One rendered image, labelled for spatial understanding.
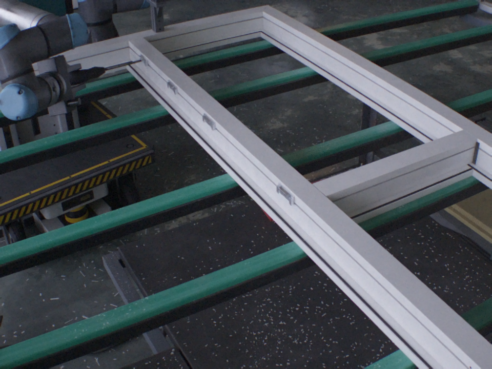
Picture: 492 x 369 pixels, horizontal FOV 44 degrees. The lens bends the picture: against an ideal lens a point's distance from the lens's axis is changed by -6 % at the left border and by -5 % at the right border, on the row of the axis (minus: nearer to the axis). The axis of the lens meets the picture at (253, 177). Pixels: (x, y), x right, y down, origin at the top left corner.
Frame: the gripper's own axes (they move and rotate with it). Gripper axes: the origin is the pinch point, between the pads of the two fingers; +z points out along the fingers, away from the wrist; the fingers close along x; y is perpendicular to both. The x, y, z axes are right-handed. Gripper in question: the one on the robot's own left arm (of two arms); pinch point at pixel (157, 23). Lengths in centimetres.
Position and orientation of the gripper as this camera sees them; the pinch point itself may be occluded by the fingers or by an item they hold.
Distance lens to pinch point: 177.1
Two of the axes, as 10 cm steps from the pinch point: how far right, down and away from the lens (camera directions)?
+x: -5.0, -4.8, 7.2
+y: 8.7, -2.9, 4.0
